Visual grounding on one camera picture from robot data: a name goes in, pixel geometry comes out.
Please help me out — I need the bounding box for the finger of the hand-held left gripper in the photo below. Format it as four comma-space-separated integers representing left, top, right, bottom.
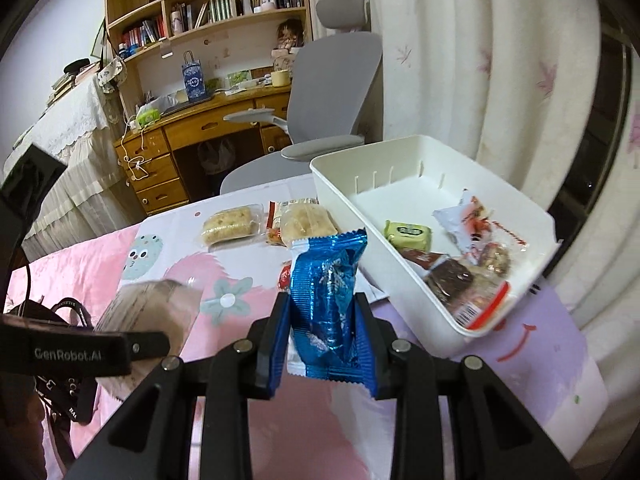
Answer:
127, 330, 171, 361

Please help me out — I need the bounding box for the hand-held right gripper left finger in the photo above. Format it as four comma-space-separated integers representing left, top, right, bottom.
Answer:
65, 292, 293, 480

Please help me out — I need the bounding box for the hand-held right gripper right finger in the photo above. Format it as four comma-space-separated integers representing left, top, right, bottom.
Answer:
352, 290, 576, 480

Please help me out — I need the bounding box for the large clear printed snack packet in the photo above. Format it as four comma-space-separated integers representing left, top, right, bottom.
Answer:
92, 277, 203, 401

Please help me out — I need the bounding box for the blue foil snack packet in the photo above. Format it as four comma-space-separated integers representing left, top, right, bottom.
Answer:
286, 227, 373, 398

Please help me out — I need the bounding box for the clear brown nut cake packet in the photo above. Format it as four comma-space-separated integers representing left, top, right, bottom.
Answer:
424, 255, 518, 332

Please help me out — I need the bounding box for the green snack packet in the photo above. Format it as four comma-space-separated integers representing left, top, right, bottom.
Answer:
384, 220, 432, 252

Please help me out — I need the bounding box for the red-edged white snack packet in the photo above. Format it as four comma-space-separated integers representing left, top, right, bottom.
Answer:
267, 201, 286, 246

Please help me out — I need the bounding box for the round rice cracker packet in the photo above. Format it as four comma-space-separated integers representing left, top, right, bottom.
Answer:
279, 199, 338, 248

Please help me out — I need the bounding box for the long rice cracker packet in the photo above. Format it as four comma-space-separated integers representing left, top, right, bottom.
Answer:
200, 204, 266, 247

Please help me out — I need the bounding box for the white plastic bin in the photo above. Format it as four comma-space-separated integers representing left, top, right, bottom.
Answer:
309, 134, 565, 358

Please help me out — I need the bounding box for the white paper sheet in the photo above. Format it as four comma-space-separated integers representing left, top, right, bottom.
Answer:
352, 260, 391, 306

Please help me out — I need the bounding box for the pink printed blanket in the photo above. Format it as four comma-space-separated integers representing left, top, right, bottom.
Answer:
0, 170, 611, 480

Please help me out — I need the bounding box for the red white crumpled wrapper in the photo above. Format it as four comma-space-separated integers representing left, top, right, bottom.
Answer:
432, 190, 531, 256

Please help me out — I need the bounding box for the clear plastic bag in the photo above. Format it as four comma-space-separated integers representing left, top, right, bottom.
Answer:
197, 140, 236, 173

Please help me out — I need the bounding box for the white lace cloth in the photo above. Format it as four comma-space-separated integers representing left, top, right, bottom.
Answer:
2, 72, 146, 263

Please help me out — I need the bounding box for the wooden desk with shelves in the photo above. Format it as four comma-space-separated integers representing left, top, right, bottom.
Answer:
102, 0, 313, 218

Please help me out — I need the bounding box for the blue gift bag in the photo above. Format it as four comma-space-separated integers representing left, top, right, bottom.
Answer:
181, 51, 208, 103

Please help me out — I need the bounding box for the floral cloth bag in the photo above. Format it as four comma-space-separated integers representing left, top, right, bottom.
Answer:
95, 57, 128, 93

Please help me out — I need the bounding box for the grey office chair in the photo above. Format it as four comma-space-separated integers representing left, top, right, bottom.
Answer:
220, 0, 383, 196

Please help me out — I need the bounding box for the cream floral curtain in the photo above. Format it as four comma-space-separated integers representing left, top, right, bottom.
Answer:
305, 0, 636, 461

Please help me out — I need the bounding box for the dark window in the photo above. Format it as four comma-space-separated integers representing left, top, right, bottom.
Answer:
545, 30, 640, 281

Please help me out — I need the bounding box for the brown-haired doll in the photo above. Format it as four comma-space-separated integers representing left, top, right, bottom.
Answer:
272, 19, 303, 61

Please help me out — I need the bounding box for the white charging cable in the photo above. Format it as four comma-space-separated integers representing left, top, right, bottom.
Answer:
117, 115, 153, 183

